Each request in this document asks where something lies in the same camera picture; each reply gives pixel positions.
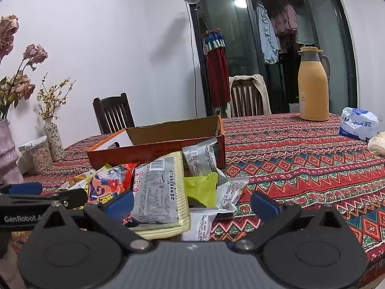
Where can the light blue shirt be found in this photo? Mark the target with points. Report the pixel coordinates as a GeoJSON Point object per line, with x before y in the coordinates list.
{"type": "Point", "coordinates": [267, 39]}

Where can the floral ceramic vase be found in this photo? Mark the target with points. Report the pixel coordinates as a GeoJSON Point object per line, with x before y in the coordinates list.
{"type": "Point", "coordinates": [54, 141]}

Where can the yellow snack packet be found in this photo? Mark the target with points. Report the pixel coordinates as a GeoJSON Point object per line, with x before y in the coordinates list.
{"type": "Point", "coordinates": [78, 182]}

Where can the green snack bar packet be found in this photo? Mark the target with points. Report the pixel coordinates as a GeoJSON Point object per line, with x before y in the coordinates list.
{"type": "Point", "coordinates": [200, 191]}

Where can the grey barcode snack packet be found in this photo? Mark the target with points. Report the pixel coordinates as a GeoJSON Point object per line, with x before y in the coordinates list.
{"type": "Point", "coordinates": [156, 192]}

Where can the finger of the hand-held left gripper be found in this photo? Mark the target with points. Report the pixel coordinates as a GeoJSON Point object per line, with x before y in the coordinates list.
{"type": "Point", "coordinates": [25, 189]}
{"type": "Point", "coordinates": [75, 198]}

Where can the white hanging garment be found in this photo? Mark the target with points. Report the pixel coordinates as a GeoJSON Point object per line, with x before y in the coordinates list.
{"type": "Point", "coordinates": [305, 37]}

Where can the pink ribbed vase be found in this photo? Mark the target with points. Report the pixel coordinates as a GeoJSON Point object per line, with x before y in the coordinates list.
{"type": "Point", "coordinates": [9, 153]}

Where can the sliding glass door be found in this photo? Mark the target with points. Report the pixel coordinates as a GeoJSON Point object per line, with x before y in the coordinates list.
{"type": "Point", "coordinates": [340, 66]}

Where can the white snack packet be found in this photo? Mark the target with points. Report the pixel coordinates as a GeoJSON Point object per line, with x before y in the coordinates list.
{"type": "Point", "coordinates": [230, 195]}
{"type": "Point", "coordinates": [198, 225]}

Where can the pink hanging garments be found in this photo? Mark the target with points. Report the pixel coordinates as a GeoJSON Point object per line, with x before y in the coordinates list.
{"type": "Point", "coordinates": [284, 18]}

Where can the pink artificial flowers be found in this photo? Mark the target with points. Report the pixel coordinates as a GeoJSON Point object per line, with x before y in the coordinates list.
{"type": "Point", "coordinates": [36, 54]}

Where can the black lamp stand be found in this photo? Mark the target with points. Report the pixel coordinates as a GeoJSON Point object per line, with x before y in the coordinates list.
{"type": "Point", "coordinates": [196, 51]}

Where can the red patterned tablecloth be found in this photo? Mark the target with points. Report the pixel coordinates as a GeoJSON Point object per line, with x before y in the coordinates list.
{"type": "Point", "coordinates": [300, 162]}

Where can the yellow thermos jug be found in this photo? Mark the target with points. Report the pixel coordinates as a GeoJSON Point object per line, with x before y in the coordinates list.
{"type": "Point", "coordinates": [312, 90]}

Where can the chair with draped cloth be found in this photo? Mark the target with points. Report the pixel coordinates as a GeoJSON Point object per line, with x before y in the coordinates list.
{"type": "Point", "coordinates": [263, 90]}

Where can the yellow flower branches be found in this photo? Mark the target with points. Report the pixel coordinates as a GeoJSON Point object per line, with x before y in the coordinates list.
{"type": "Point", "coordinates": [49, 99]}

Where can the silver snack packet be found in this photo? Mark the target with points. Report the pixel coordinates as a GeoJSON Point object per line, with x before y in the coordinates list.
{"type": "Point", "coordinates": [198, 159]}

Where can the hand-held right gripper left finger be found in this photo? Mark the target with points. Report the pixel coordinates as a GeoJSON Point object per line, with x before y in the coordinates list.
{"type": "Point", "coordinates": [120, 206]}

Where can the orange cardboard box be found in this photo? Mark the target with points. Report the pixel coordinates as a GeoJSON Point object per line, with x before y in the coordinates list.
{"type": "Point", "coordinates": [168, 132]}

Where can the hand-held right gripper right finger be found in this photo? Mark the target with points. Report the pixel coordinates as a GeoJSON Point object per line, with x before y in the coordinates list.
{"type": "Point", "coordinates": [264, 206]}

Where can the brown wooden chair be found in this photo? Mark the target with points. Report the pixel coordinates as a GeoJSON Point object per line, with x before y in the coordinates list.
{"type": "Point", "coordinates": [245, 96]}

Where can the red orange cartoon packet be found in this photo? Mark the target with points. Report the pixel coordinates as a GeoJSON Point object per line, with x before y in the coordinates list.
{"type": "Point", "coordinates": [105, 186]}

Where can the cream crumpled object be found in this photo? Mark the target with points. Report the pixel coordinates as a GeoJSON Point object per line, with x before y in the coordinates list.
{"type": "Point", "coordinates": [378, 146]}

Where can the dark wooden chair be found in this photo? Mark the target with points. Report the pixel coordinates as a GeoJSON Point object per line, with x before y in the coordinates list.
{"type": "Point", "coordinates": [112, 102]}

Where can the white blue tissue pack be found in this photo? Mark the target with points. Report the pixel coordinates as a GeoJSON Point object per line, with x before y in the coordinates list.
{"type": "Point", "coordinates": [358, 123]}

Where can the cream striped snack packet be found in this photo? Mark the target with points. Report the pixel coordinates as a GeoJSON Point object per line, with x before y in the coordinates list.
{"type": "Point", "coordinates": [182, 192]}

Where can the clear lidded container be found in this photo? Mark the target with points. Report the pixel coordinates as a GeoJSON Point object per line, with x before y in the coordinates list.
{"type": "Point", "coordinates": [37, 156]}

